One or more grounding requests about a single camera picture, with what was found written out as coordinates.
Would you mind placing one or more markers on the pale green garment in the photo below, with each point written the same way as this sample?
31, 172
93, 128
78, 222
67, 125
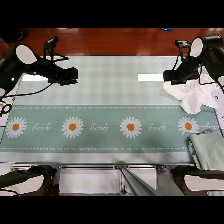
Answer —
208, 150

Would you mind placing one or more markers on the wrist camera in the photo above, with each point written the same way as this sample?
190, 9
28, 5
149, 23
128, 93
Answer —
51, 43
182, 44

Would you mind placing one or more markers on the silver frame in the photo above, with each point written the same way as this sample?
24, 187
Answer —
133, 183

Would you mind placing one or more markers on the white T-shirt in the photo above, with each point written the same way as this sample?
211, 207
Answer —
195, 95

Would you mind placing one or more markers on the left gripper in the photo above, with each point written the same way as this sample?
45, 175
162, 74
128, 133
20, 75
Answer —
65, 75

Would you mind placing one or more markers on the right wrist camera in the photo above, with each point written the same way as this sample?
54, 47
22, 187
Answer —
182, 44

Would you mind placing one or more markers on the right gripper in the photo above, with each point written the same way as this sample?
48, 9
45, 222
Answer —
181, 71

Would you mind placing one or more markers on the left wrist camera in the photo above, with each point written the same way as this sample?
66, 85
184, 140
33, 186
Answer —
51, 43

